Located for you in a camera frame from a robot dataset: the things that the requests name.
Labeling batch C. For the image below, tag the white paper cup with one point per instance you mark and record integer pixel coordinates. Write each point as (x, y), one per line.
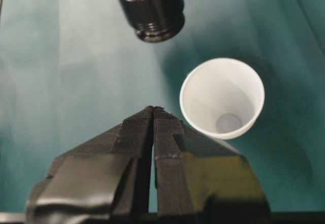
(203, 92)

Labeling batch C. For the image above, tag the blue-green table cloth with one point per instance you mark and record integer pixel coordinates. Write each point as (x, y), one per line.
(63, 69)

